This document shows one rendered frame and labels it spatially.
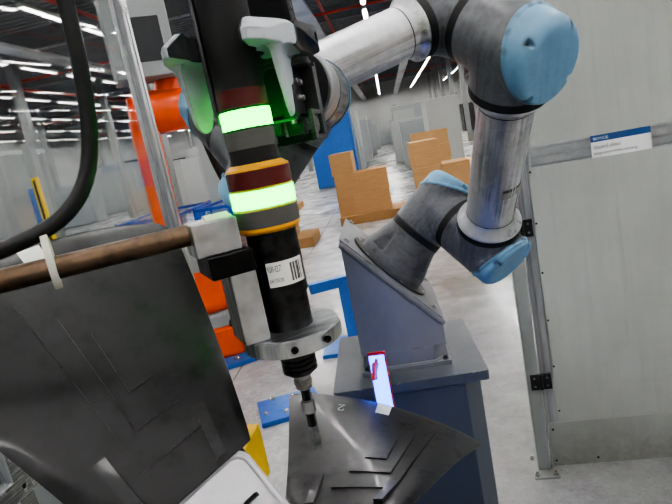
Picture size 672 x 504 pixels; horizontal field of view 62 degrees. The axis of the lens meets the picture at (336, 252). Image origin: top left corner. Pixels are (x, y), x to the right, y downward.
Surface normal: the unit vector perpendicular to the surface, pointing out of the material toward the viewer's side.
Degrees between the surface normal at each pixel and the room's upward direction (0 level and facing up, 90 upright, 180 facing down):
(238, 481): 54
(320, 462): 5
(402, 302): 90
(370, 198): 90
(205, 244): 90
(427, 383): 90
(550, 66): 117
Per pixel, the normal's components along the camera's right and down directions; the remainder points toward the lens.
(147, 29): 0.38, 0.11
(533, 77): 0.54, 0.51
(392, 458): 0.03, -1.00
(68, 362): 0.24, -0.54
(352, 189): -0.09, 0.22
